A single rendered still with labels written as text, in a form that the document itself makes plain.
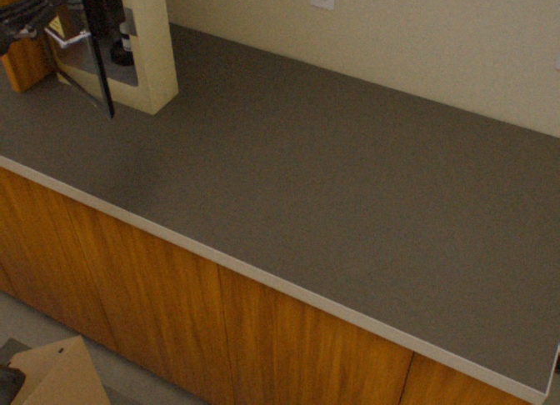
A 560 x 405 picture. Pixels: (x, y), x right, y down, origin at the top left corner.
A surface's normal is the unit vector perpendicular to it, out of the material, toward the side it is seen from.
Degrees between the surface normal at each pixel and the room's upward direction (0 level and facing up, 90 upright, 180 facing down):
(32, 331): 0
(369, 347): 90
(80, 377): 90
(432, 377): 90
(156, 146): 0
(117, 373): 0
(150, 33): 90
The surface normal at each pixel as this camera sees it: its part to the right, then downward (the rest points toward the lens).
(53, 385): 0.90, 0.31
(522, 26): -0.48, 0.62
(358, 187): 0.00, -0.70
